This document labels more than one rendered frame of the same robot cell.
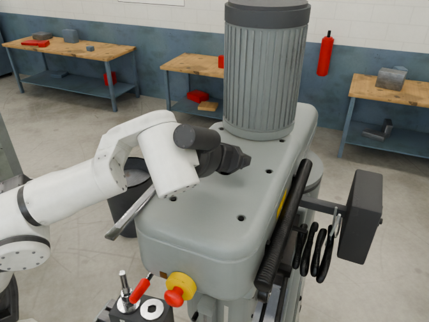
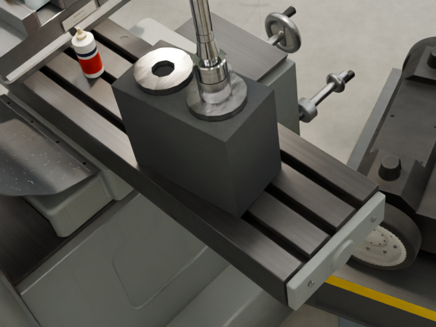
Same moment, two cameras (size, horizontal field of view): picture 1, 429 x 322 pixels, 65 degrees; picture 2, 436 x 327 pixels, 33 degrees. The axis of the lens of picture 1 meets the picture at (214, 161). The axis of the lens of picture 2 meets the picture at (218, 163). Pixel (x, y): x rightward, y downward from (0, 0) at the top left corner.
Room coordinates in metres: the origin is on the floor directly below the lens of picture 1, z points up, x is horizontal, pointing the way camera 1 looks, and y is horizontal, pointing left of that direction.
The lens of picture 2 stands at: (1.47, 0.70, 1.88)
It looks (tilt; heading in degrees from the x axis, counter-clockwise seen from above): 50 degrees down; 210
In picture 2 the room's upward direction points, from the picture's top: 11 degrees counter-clockwise
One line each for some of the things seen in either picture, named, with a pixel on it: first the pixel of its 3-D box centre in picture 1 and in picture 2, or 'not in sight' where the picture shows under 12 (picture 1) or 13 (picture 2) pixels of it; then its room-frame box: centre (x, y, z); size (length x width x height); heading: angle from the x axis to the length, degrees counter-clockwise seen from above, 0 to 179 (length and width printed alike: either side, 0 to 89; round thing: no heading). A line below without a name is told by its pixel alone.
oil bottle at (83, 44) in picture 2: not in sight; (86, 50); (0.64, -0.01, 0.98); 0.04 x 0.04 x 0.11
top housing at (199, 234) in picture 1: (226, 193); not in sight; (0.64, -0.03, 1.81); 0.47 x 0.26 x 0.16; 157
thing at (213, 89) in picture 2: (127, 298); (213, 78); (0.81, 0.34, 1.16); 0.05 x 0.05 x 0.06
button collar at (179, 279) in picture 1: (180, 286); not in sight; (0.42, 0.07, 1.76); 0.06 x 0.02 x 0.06; 67
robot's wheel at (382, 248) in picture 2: not in sight; (373, 234); (0.58, 0.53, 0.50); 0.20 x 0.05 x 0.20; 85
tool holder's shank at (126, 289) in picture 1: (124, 282); (203, 25); (0.81, 0.34, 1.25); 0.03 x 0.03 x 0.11
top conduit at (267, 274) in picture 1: (287, 211); not in sight; (0.60, -0.17, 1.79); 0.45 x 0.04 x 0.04; 157
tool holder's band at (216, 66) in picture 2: (126, 292); (209, 60); (0.81, 0.34, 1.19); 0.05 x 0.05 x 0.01
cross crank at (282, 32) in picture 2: not in sight; (273, 40); (0.17, 0.17, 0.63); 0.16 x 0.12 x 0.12; 157
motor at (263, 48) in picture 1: (262, 68); not in sight; (0.86, -0.12, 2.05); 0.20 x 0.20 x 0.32
